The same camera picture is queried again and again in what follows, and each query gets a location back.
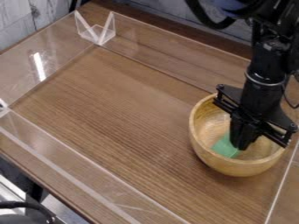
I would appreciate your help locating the clear acrylic corner bracket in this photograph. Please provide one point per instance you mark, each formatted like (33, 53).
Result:
(95, 33)

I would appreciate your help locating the brown wooden bowl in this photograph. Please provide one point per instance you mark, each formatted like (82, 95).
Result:
(209, 124)

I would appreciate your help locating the green rectangular block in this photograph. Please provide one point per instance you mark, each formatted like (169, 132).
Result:
(225, 148)

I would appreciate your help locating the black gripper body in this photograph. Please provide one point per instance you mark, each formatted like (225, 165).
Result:
(257, 101)

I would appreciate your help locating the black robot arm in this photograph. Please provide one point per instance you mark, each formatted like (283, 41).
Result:
(275, 33)

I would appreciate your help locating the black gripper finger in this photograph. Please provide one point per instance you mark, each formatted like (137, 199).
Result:
(238, 130)
(251, 132)

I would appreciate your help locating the clear acrylic tray wall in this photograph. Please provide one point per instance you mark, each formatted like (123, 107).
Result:
(87, 186)

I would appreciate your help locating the black metal table frame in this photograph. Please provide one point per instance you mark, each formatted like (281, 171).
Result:
(29, 209)

